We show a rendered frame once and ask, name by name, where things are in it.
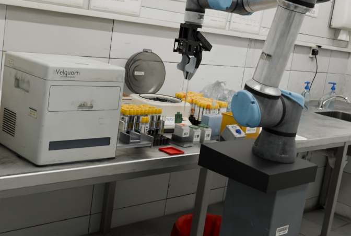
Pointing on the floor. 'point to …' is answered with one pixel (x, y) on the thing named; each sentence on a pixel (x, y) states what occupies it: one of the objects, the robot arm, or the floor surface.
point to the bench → (336, 140)
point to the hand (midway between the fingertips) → (189, 76)
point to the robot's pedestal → (262, 211)
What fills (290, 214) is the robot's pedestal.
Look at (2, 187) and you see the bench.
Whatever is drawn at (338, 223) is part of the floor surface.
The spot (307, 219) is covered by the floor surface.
